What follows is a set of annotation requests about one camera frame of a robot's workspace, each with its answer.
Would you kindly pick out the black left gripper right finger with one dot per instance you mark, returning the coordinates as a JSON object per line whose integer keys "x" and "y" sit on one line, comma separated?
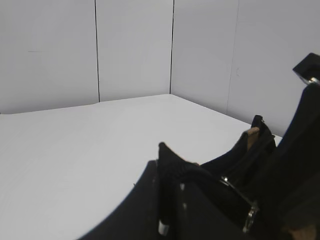
{"x": 308, "y": 70}

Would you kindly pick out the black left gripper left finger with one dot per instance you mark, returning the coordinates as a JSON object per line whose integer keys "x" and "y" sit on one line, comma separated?
{"x": 172, "y": 206}

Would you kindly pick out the black tote bag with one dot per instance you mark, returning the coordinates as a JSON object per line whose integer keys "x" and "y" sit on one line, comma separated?
{"x": 284, "y": 180}

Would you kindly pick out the tan rear bag handle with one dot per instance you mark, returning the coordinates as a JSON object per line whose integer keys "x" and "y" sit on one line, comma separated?
{"x": 252, "y": 136}

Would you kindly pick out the metal zipper pull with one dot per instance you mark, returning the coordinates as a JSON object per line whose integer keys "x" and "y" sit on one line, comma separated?
{"x": 254, "y": 208}

